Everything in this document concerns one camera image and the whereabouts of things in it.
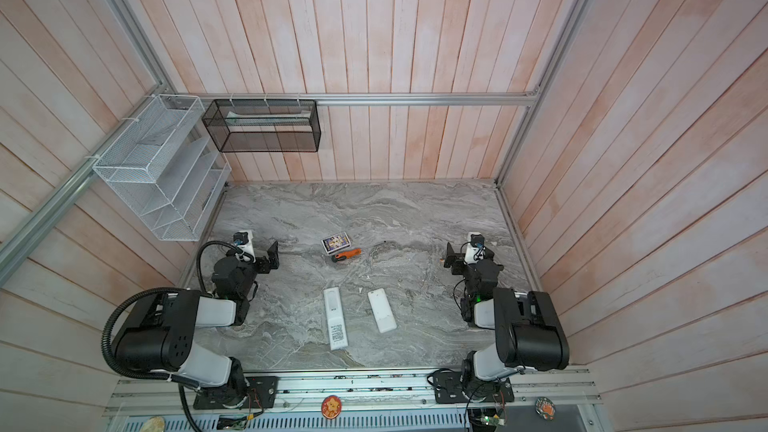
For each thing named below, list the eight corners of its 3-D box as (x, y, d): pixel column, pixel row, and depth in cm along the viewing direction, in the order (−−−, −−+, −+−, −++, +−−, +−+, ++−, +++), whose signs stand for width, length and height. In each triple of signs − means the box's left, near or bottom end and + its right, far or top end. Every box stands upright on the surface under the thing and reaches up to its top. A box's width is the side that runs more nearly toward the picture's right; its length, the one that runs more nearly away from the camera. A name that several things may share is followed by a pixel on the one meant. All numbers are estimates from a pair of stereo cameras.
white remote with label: (331, 351, 82) (330, 348, 80) (324, 293, 93) (323, 290, 91) (349, 346, 83) (348, 344, 81) (340, 289, 93) (339, 286, 92)
